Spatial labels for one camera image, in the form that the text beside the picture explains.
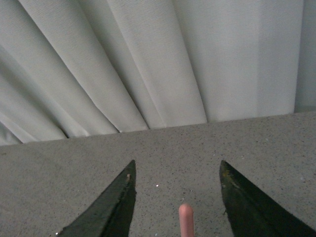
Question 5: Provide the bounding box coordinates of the pink chopstick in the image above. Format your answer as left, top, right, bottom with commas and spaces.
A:
179, 203, 194, 237

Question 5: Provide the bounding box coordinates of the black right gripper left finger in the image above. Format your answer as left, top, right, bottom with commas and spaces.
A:
58, 160, 136, 237

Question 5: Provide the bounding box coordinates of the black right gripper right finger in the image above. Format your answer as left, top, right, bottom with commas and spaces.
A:
219, 160, 316, 237

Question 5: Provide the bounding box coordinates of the white curtain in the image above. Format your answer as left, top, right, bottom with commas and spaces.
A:
0, 0, 316, 145

